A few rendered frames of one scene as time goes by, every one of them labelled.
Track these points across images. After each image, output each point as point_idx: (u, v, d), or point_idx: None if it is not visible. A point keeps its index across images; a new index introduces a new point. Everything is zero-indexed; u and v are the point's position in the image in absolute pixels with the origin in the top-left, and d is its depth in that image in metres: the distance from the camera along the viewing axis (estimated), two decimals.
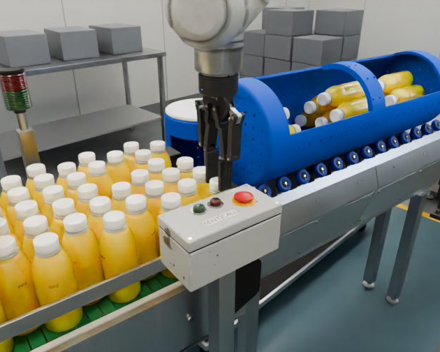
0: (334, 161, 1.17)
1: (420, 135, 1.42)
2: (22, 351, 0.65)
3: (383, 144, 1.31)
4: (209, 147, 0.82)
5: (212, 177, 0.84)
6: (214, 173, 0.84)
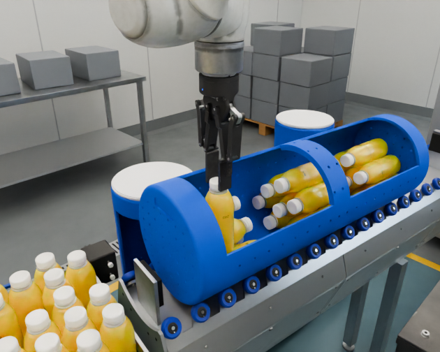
0: (291, 260, 1.02)
1: (395, 211, 1.27)
2: None
3: (351, 228, 1.16)
4: (209, 147, 0.82)
5: (212, 177, 0.84)
6: (214, 173, 0.84)
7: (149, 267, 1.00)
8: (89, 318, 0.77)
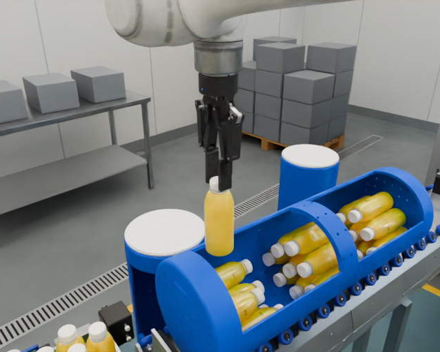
0: (301, 322, 1.06)
1: (401, 262, 1.31)
2: None
3: (358, 284, 1.19)
4: (209, 147, 0.82)
5: None
6: (214, 173, 0.84)
7: (165, 330, 1.04)
8: (210, 206, 0.83)
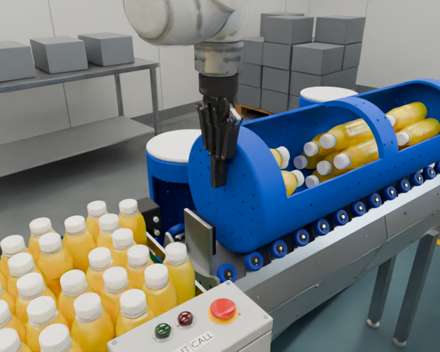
0: (337, 214, 1.01)
1: (433, 175, 1.26)
2: None
3: (393, 190, 1.15)
4: (221, 152, 0.79)
5: None
6: (216, 178, 0.82)
7: None
8: (269, 151, 0.91)
